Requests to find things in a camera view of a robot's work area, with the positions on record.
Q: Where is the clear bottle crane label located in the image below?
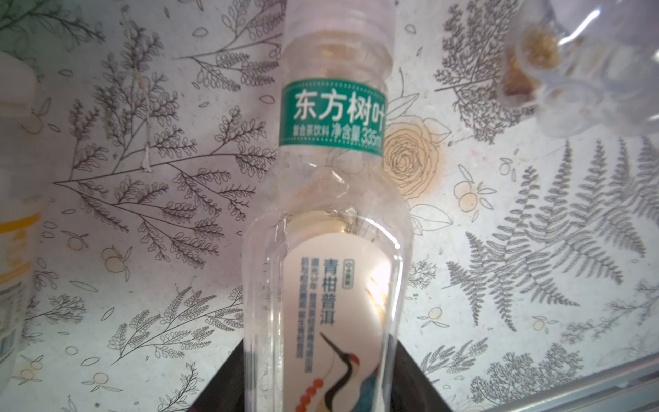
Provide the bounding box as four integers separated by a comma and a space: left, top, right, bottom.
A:
241, 1, 414, 411

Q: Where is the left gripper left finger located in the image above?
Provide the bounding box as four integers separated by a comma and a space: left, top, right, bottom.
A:
188, 341, 245, 412

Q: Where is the clear bottle blue cap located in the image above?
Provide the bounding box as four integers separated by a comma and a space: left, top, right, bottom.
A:
497, 1, 658, 137

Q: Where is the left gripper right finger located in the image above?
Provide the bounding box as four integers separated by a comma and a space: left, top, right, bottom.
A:
388, 335, 451, 412

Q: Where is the clear bottle yellow label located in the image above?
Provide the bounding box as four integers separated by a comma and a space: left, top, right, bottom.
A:
1, 53, 43, 389

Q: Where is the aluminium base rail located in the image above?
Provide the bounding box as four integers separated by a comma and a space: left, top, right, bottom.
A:
492, 354, 658, 412

